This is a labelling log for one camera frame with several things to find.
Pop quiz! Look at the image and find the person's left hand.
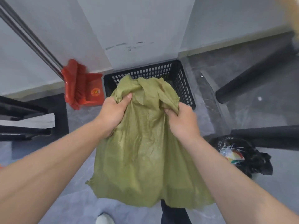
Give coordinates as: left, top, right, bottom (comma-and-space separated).
96, 92, 133, 138

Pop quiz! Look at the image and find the person's right hand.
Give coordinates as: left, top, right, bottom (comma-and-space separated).
164, 102, 201, 144

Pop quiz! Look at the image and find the green woven sack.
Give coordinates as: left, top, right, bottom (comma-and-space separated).
85, 75, 215, 210

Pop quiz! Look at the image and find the person's right forearm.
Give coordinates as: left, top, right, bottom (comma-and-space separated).
185, 135, 299, 224

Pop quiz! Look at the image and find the person's left forearm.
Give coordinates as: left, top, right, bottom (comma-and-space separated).
0, 119, 110, 224

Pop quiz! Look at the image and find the black plastic crate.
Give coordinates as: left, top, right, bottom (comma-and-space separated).
103, 59, 196, 111

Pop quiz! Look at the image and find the colourful wrapper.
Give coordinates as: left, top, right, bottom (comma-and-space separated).
220, 148, 245, 165

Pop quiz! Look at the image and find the black trash bag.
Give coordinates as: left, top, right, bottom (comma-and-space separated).
203, 134, 274, 179

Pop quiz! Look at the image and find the red broom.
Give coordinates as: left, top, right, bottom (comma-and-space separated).
0, 0, 87, 110

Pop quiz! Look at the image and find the black table leg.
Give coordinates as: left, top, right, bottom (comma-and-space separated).
215, 42, 298, 104
231, 125, 299, 147

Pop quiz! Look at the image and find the person's dark trouser leg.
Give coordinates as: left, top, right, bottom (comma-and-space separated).
160, 199, 192, 224

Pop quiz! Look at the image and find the black metal rack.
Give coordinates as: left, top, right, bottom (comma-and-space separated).
0, 95, 55, 141

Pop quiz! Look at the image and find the person's white shoe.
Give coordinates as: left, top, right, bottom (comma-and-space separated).
96, 213, 115, 224

